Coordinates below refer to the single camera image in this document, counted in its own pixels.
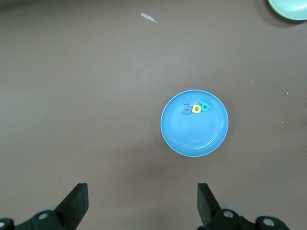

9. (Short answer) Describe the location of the blue plate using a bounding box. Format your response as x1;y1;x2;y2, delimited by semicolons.
160;89;229;158

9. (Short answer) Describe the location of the white paper scrap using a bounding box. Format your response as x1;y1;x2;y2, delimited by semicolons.
141;12;159;23

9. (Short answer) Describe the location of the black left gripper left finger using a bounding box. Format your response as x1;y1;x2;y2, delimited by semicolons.
0;183;89;230

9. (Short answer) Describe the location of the pale green plate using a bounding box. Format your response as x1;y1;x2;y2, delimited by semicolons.
267;0;307;21

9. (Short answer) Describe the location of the brown paper table cover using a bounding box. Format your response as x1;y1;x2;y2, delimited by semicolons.
0;0;307;230

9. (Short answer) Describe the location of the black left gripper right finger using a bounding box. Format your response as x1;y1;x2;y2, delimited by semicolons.
198;183;291;230

